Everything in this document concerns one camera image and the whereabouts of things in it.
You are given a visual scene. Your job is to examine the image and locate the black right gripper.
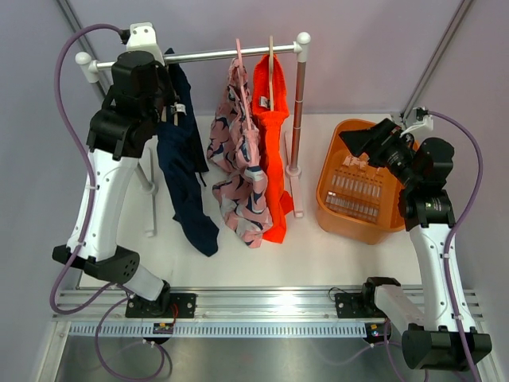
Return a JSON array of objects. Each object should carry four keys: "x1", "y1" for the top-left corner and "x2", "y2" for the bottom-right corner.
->
[{"x1": 340, "y1": 119, "x2": 421, "y2": 189}]

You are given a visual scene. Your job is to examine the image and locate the pink shark print shorts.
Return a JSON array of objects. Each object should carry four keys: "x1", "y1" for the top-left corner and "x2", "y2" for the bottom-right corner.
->
[{"x1": 206, "y1": 58, "x2": 273, "y2": 248}]

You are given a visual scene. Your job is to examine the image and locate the cream hanger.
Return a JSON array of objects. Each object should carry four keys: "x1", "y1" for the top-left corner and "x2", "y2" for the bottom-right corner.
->
[{"x1": 161, "y1": 103, "x2": 179, "y2": 126}]

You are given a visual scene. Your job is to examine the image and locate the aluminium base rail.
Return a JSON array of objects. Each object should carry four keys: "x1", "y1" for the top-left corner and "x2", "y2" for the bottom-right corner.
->
[{"x1": 56, "y1": 286, "x2": 484, "y2": 322}]

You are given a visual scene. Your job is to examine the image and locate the beige plastic hanger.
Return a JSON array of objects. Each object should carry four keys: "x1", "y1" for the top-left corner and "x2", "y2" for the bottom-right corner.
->
[{"x1": 268, "y1": 35, "x2": 274, "y2": 111}]

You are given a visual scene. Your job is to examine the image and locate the orange shorts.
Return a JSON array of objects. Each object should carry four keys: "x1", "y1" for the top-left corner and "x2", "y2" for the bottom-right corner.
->
[{"x1": 251, "y1": 55, "x2": 293, "y2": 244}]

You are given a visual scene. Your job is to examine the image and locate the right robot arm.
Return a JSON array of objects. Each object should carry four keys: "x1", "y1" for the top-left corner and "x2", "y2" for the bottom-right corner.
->
[{"x1": 339, "y1": 119, "x2": 492, "y2": 372}]

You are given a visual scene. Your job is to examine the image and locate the pink plastic hanger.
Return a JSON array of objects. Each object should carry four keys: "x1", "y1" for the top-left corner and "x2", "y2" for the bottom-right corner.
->
[{"x1": 235, "y1": 38, "x2": 252, "y2": 131}]

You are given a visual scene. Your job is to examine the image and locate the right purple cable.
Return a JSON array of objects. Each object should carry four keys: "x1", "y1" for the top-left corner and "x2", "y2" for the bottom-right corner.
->
[{"x1": 317, "y1": 110, "x2": 484, "y2": 382}]

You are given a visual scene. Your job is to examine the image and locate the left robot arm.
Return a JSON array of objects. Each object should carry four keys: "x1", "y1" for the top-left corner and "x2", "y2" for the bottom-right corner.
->
[{"x1": 52, "y1": 50, "x2": 175, "y2": 318}]

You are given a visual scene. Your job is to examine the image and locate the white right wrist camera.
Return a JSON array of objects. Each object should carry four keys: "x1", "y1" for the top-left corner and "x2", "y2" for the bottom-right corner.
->
[{"x1": 390, "y1": 107, "x2": 433, "y2": 136}]

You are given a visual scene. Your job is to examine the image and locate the navy blue shorts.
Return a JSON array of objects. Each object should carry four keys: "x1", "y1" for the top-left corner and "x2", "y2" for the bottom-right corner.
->
[{"x1": 157, "y1": 64, "x2": 219, "y2": 257}]

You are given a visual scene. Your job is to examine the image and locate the orange plastic basket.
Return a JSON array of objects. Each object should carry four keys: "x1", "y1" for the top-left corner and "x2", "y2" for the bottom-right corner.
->
[{"x1": 316, "y1": 119, "x2": 405, "y2": 245}]

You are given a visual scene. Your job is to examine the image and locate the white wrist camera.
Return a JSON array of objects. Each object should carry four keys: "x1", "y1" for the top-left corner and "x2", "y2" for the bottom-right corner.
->
[
  {"x1": 390, "y1": 107, "x2": 433, "y2": 136},
  {"x1": 120, "y1": 22, "x2": 165, "y2": 66}
]

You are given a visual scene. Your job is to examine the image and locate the white slotted cable duct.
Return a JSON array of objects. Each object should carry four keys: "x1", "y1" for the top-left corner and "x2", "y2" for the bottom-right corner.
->
[{"x1": 69, "y1": 321, "x2": 367, "y2": 338}]

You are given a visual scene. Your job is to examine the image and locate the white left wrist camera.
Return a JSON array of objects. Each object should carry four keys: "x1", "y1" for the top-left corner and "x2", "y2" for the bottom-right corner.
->
[{"x1": 120, "y1": 22, "x2": 165, "y2": 66}]

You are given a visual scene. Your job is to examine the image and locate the clothes rack with metal rail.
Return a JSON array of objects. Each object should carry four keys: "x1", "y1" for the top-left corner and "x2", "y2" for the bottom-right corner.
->
[{"x1": 75, "y1": 31, "x2": 312, "y2": 238}]

